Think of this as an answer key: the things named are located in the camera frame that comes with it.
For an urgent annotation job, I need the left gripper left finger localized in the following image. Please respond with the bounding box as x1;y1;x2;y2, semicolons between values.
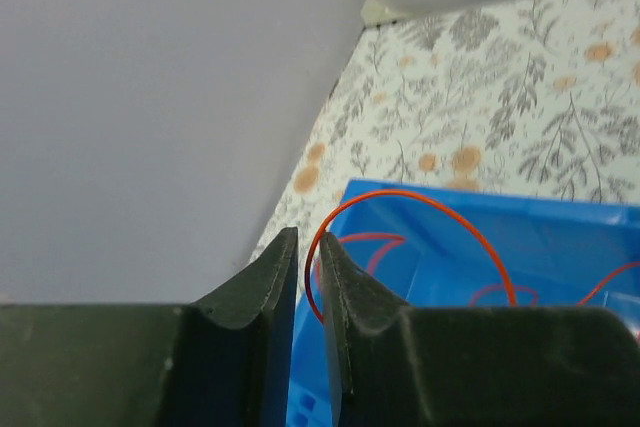
1;228;298;426

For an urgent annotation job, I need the floral patterned table mat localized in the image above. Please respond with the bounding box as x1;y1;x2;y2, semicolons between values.
249;0;640;298

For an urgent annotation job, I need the blue three-compartment plastic bin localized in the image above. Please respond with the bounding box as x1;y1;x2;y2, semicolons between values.
287;180;639;426

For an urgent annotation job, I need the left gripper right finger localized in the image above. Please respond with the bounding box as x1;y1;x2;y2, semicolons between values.
320;233;639;426

